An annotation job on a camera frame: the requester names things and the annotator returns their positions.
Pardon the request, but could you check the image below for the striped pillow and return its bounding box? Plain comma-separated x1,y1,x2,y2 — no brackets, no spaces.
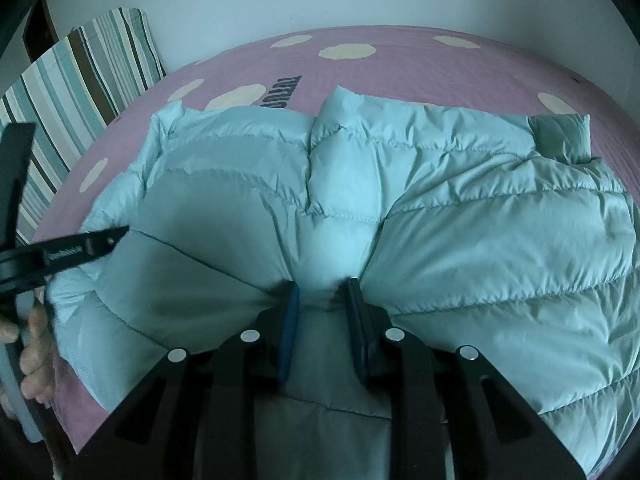
67,7,168,111
0,35,126,246

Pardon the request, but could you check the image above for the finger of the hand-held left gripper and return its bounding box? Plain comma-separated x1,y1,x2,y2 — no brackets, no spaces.
82,227,132,263

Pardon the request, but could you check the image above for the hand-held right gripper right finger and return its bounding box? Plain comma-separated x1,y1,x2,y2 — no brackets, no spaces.
340,277,586,480

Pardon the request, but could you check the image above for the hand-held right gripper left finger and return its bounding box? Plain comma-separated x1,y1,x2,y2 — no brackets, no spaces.
75,280,301,480

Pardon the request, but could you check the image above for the person's left hand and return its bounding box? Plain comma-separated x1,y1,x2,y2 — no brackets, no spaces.
0,304,57,407

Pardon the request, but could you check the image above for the dark wooden door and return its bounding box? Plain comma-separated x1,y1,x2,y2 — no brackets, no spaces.
25,0,53,66

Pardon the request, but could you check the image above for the light blue down jacket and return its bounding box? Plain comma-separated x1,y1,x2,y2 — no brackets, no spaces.
47,85,640,480

